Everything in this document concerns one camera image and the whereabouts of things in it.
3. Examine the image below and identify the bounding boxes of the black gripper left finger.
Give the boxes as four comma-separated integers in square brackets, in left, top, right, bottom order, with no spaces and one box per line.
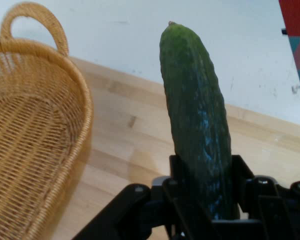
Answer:
[72,154,214,240]

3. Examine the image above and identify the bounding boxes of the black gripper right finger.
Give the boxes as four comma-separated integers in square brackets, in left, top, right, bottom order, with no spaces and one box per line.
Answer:
[230,154,300,240]

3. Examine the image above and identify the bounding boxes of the green cucumber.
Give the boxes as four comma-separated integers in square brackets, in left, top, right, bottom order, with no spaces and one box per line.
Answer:
[159,21,241,221]

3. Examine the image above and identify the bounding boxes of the woven wicker basket with handle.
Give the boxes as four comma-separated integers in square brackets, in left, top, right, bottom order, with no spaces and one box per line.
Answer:
[0,1,95,240]

